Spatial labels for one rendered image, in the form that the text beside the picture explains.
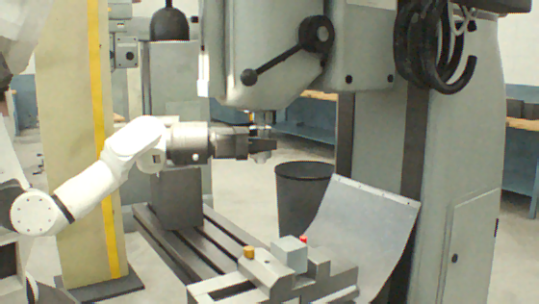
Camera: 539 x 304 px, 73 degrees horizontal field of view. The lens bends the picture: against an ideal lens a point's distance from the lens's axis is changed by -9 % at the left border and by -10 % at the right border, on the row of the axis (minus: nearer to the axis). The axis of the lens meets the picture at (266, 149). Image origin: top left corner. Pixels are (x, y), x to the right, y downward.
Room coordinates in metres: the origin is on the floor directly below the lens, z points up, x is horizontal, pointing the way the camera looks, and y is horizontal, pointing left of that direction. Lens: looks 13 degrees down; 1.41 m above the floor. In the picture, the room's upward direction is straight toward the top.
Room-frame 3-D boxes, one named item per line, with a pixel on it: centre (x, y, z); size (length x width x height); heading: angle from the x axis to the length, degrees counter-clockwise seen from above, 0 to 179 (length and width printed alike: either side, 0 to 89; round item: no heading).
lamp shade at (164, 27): (0.73, 0.17, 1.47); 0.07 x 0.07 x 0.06
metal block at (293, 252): (0.74, -0.05, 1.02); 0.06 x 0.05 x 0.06; 32
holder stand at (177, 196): (1.22, 0.29, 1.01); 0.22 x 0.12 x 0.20; 26
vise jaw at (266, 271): (0.71, 0.00, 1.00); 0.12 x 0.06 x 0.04; 32
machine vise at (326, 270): (0.73, -0.02, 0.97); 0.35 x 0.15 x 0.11; 122
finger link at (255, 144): (0.80, 0.01, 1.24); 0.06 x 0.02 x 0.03; 99
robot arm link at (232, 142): (0.82, 0.10, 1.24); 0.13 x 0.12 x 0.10; 9
